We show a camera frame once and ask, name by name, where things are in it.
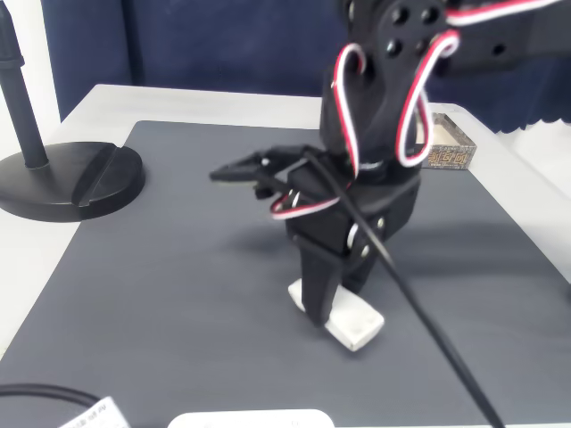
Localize black camera cable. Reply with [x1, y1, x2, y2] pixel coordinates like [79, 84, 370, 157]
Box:
[256, 149, 508, 428]

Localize red white black servo cable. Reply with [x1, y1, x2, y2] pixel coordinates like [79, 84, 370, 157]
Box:
[398, 0, 571, 169]
[270, 42, 372, 223]

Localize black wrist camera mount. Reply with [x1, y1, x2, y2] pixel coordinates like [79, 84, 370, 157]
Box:
[208, 144, 313, 202]

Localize white rectangular block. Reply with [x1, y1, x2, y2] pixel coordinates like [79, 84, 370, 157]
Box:
[287, 278, 385, 353]

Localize thin black cable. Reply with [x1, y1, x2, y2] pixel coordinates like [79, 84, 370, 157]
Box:
[0, 382, 103, 409]

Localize white flat device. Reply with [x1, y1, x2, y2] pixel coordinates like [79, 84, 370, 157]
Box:
[167, 408, 335, 428]

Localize white printed label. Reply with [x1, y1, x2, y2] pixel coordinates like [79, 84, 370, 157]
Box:
[60, 395, 131, 428]

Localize grey rubber mat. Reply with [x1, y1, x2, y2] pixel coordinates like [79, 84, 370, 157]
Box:
[0, 119, 571, 427]

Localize black round stand base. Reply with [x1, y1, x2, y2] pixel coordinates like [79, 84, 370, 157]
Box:
[0, 0, 147, 223]

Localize patterned open cardboard box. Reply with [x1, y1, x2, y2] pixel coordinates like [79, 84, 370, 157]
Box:
[421, 111, 479, 171]

